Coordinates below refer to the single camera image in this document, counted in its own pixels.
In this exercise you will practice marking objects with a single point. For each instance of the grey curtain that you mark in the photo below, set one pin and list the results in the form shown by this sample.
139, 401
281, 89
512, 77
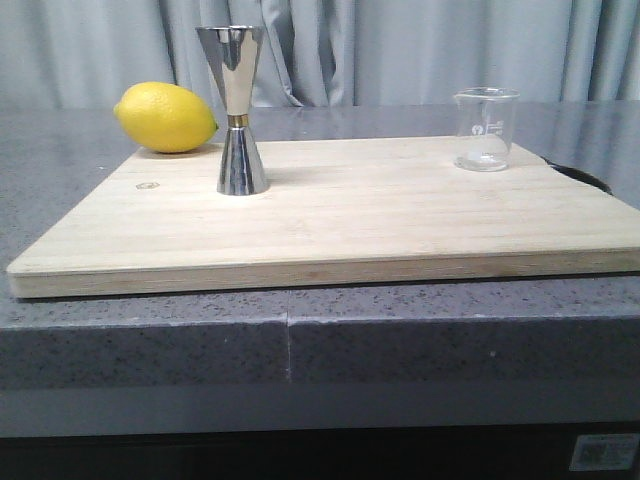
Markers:
85, 54

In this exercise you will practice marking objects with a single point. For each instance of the clear glass beaker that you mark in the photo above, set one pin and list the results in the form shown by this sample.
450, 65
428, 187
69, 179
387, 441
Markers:
485, 126

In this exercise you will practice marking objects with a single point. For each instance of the QR code sticker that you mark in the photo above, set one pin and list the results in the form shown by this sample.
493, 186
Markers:
604, 452

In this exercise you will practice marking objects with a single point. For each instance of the steel double jigger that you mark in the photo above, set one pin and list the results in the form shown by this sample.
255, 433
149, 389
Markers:
232, 53

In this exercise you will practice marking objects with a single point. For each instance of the wooden cutting board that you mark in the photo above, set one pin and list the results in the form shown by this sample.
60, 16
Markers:
336, 212

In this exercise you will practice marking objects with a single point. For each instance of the yellow lemon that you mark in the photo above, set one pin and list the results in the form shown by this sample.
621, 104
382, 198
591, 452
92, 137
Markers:
164, 117

